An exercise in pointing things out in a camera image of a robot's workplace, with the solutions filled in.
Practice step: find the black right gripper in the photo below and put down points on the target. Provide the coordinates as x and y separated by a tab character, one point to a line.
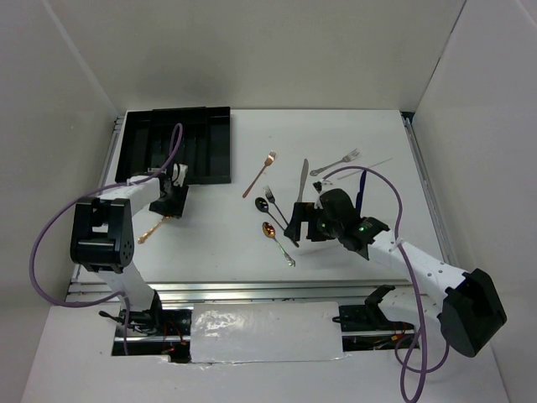
304	211

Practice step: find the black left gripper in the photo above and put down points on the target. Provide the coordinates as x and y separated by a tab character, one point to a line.
177	206

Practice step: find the rainbow iridescent ornate spoon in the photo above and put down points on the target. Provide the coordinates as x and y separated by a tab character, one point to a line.
269	232

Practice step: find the silver ornate table knife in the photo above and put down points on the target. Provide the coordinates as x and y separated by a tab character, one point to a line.
303	179

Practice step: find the gold ornate spoon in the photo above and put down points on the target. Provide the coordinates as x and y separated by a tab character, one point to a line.
143	238

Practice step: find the copper rose gold fork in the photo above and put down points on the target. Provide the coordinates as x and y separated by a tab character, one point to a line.
268	161

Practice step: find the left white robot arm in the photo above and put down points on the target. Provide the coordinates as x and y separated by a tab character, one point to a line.
102	239

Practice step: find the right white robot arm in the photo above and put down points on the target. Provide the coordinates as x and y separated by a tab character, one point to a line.
471	311

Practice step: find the dark blue serrated knife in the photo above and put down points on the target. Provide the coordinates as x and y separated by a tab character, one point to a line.
361	189

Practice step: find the black cutlery organizer tray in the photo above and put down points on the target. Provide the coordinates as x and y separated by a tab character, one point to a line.
205	146

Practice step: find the silver ornate fork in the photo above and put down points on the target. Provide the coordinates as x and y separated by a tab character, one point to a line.
345	159

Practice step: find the white chopstick far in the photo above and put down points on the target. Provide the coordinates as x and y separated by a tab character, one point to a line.
359	171

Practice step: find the white foil-edged front panel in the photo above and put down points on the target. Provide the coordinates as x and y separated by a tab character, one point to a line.
265	333

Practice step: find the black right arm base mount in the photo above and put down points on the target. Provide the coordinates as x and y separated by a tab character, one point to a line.
367	316

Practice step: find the aluminium right side rail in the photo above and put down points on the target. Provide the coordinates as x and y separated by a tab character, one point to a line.
447	251

